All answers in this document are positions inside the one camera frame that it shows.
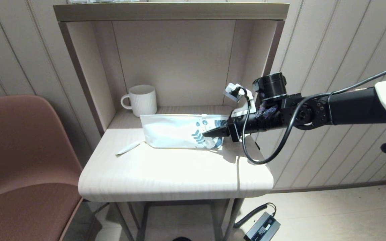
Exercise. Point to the black rounded robot part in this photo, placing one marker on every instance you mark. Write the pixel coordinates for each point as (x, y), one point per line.
(181, 239)

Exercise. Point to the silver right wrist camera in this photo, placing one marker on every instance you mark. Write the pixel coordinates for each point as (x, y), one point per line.
(234, 92)

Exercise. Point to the brown pink chair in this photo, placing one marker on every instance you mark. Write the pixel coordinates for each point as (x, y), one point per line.
(22, 150)

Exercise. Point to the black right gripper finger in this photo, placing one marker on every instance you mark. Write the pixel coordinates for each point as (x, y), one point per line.
(219, 132)

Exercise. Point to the white floral zipper pouch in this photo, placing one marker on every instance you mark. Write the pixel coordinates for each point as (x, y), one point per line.
(169, 132)

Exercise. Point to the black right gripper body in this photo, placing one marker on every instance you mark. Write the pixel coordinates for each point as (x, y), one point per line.
(250, 124)

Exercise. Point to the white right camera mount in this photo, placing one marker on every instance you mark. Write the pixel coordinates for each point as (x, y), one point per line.
(250, 107)

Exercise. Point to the grey power adapter box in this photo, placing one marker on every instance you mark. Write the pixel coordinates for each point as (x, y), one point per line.
(261, 229)

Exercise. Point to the light wooden desk with hutch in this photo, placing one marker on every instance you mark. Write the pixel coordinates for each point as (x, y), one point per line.
(179, 174)

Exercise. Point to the white ribbed mug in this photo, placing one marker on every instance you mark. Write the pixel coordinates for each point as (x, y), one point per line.
(142, 99)

